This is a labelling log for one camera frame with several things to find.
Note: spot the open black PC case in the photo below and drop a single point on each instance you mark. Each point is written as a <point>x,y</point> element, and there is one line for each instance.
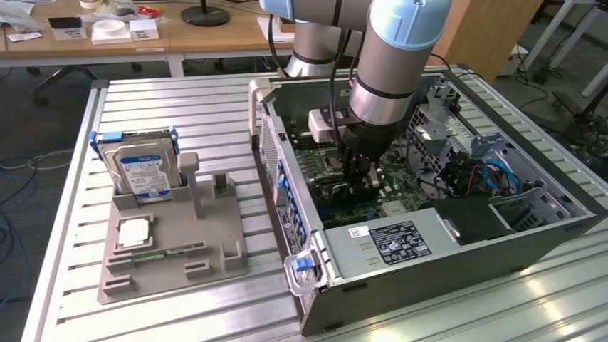
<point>427,285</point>

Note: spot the beige tape roll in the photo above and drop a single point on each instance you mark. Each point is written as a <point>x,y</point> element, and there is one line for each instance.
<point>90,3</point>

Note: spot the white labelled box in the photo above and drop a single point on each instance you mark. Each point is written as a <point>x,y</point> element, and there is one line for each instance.
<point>143,30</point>

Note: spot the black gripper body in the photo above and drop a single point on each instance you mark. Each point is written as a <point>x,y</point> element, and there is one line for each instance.
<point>371,139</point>

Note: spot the black floor stand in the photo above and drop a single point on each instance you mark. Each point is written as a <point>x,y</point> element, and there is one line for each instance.
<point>566,101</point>

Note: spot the flat white box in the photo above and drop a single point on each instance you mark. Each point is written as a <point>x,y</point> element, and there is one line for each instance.
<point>111,38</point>

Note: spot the black lamp base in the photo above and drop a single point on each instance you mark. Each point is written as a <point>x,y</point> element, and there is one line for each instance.
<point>205,18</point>

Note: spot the grey plastic parts rack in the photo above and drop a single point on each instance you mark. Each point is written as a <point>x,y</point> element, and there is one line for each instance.
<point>181,249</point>

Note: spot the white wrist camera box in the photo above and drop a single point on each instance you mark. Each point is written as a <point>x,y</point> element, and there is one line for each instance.
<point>321,128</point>

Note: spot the white paper stack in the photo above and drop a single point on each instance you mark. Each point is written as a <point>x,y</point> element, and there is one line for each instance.
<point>285,35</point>

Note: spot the silver CPU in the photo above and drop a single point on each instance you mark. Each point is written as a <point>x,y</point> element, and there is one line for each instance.
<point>134,233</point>

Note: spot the white desk frame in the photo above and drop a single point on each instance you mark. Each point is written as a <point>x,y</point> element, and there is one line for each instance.
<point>597,82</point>

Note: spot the silver chipset heatsink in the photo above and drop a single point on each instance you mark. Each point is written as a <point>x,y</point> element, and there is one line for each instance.
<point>393,209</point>

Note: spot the white and red card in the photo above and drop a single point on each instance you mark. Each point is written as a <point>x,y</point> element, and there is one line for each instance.
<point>25,36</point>

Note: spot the red packet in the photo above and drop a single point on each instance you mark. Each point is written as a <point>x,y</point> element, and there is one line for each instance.
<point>149,10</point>

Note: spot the green RAM stick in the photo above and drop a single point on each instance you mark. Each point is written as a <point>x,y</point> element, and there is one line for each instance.
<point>157,253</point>

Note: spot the hard disk with blue caddy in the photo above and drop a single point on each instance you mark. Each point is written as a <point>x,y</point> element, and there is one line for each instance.
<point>143,171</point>

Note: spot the grey power supply unit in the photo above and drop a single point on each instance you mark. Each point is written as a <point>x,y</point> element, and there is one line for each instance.
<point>351,256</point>

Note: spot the blue plastic release latch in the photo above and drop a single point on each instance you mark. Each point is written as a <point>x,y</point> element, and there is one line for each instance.
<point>302,265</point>

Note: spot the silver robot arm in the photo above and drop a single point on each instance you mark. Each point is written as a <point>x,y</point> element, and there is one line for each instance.
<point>385,71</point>

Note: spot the perforated metal drive cage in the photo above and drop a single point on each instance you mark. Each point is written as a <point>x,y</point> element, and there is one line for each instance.
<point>437,142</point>

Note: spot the white electrical box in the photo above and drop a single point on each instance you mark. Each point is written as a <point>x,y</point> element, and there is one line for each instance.
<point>515,64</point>

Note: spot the clear plastic bag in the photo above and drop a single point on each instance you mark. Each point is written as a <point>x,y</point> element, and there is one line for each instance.
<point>19,19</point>

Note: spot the CPU socket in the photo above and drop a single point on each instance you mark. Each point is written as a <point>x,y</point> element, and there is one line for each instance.
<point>333,160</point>

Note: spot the grey metal disk bay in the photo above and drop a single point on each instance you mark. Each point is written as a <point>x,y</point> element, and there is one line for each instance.
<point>533,210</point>

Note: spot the black chair base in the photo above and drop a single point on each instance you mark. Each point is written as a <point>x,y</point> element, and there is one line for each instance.
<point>62,75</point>

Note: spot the green motherboard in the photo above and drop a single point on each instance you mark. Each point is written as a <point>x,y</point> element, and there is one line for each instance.
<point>405,178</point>

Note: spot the black graphics card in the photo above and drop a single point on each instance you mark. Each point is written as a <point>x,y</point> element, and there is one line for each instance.
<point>357,199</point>

